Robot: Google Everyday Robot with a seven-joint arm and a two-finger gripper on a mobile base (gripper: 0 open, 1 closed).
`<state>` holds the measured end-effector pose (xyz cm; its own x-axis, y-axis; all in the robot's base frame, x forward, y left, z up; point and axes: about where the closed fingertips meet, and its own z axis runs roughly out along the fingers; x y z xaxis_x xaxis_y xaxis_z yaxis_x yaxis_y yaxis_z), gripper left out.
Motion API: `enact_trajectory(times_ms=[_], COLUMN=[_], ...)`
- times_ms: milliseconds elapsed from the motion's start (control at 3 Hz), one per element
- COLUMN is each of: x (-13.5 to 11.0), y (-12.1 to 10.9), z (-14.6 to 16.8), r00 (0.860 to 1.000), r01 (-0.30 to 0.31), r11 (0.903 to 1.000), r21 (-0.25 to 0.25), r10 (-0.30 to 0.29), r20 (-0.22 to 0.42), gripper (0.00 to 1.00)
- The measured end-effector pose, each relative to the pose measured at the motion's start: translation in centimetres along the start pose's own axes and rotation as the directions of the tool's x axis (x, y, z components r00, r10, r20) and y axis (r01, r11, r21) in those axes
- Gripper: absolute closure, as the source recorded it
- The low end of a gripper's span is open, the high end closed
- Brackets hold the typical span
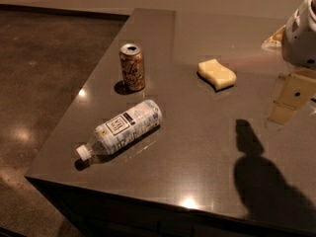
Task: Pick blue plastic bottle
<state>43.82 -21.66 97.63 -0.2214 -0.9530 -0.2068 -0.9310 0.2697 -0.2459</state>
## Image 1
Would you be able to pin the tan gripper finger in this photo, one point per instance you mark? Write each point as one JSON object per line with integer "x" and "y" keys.
{"x": 274, "y": 42}
{"x": 298, "y": 88}

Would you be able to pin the gold soda can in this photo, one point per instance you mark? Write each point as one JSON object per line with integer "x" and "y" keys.
{"x": 132, "y": 66}

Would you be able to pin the clear plastic water bottle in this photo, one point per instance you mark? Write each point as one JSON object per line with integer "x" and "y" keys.
{"x": 113, "y": 135}

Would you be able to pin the yellow sponge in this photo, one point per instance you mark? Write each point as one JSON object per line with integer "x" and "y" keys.
{"x": 219, "y": 76}

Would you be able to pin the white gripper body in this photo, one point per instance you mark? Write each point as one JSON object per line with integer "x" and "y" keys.
{"x": 300, "y": 39}

